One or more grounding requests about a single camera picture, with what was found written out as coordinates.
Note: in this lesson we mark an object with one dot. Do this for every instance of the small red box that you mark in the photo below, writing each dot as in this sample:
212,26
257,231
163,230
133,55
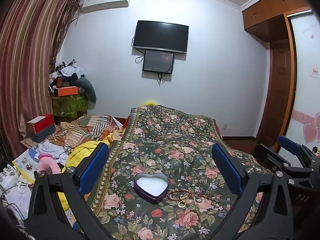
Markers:
59,82

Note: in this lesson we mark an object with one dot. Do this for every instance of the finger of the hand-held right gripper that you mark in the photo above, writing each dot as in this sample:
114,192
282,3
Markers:
290,143
265,155

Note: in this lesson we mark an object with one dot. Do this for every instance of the illustrated booklet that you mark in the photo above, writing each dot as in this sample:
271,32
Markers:
26,163

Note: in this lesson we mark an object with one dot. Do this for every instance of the wall switch sticker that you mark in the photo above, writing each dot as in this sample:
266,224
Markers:
314,72

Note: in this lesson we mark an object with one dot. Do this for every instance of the yellow blanket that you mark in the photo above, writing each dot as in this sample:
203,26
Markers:
80,150

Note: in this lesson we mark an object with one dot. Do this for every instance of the wooden overhead cabinet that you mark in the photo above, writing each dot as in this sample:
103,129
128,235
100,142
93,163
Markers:
267,12

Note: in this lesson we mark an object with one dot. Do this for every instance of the white paper bags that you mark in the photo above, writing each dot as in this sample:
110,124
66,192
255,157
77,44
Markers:
15,192

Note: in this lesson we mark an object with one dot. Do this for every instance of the black wall television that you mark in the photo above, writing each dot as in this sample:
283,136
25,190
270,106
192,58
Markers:
161,36

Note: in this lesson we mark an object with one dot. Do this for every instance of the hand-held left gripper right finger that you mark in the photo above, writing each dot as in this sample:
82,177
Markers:
226,167

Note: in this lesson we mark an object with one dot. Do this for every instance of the white cloth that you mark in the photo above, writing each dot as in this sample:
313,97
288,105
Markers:
51,148

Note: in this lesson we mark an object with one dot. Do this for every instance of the purple heart-shaped tin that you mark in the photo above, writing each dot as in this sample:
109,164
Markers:
151,185

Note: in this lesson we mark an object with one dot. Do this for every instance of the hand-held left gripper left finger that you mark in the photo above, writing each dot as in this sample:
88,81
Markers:
100,155

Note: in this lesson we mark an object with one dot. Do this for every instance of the pile of clothes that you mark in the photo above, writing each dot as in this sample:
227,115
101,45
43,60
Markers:
66,71

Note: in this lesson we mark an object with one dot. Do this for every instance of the dark floral blanket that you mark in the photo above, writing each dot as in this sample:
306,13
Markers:
170,140

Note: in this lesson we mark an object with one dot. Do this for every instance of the small black wall monitor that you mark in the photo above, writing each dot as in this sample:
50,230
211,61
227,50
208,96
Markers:
158,61

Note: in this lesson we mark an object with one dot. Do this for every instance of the brown wooden door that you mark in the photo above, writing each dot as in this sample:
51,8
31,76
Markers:
280,92

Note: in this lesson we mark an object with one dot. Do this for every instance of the pink plush toy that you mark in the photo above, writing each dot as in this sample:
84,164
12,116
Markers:
48,165

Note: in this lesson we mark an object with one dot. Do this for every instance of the striped patchwork blanket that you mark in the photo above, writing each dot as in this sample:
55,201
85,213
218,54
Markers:
92,127

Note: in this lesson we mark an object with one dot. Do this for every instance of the white air conditioner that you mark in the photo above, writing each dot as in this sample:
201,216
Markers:
106,1

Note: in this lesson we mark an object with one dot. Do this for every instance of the orange box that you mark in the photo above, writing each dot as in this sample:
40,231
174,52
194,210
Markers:
66,91

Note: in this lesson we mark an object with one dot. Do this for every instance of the grey box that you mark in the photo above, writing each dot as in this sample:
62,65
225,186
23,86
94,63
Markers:
43,135

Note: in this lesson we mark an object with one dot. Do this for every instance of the striped pink curtain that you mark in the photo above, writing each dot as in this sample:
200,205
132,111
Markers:
25,55

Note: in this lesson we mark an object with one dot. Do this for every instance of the green patterned box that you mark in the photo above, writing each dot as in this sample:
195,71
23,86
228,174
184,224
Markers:
68,106

